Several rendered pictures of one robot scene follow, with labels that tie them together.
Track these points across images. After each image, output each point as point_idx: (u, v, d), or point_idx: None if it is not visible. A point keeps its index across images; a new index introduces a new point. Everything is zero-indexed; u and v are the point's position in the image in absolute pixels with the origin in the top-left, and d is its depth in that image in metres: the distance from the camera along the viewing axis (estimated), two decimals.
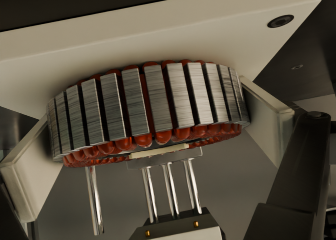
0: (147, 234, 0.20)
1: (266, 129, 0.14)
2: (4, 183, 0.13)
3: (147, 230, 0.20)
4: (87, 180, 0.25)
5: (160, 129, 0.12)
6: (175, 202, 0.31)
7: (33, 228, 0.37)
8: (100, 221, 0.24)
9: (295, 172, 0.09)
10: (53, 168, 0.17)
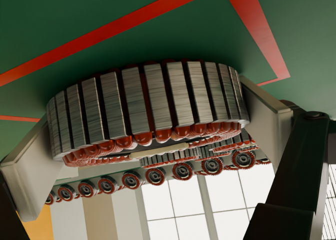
0: None
1: (265, 128, 0.14)
2: (6, 182, 0.13)
3: None
4: None
5: (160, 127, 0.12)
6: None
7: None
8: None
9: (294, 171, 0.09)
10: (54, 168, 0.17)
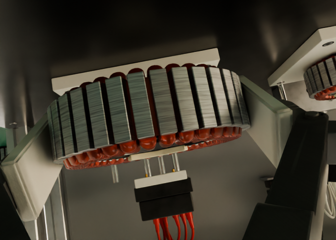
0: (146, 176, 0.35)
1: (264, 128, 0.14)
2: (6, 182, 0.13)
3: (146, 173, 0.35)
4: None
5: None
6: (164, 169, 0.46)
7: (63, 192, 0.52)
8: (117, 175, 0.40)
9: (293, 171, 0.09)
10: (54, 167, 0.17)
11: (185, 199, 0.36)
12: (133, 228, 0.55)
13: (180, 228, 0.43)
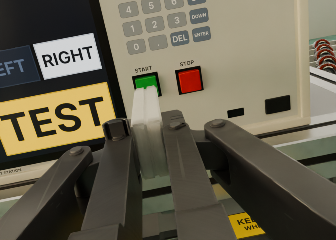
0: None
1: (151, 137, 0.16)
2: (135, 142, 0.14)
3: None
4: None
5: None
6: None
7: None
8: None
9: (185, 176, 0.10)
10: None
11: None
12: None
13: None
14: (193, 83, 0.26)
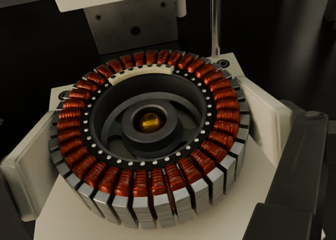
0: None
1: (264, 128, 0.14)
2: (7, 182, 0.13)
3: None
4: (221, 5, 0.21)
5: None
6: None
7: None
8: None
9: (293, 171, 0.09)
10: (54, 167, 0.17)
11: None
12: None
13: None
14: None
